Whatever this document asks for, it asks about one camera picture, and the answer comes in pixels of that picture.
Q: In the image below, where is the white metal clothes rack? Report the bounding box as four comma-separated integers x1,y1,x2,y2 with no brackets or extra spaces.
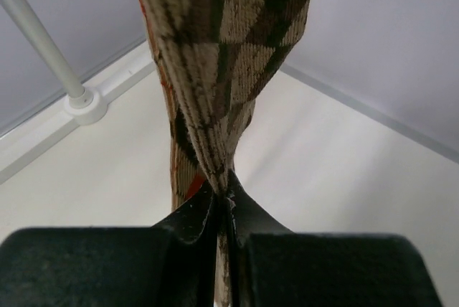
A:
1,0,93,109

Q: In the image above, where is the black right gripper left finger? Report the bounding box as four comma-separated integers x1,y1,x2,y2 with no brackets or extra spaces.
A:
1,184,218,306

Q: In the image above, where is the brown beige checked sock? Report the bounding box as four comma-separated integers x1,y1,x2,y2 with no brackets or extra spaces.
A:
125,0,316,307

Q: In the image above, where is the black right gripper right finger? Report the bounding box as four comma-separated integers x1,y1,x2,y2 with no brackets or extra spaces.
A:
225,172,436,307

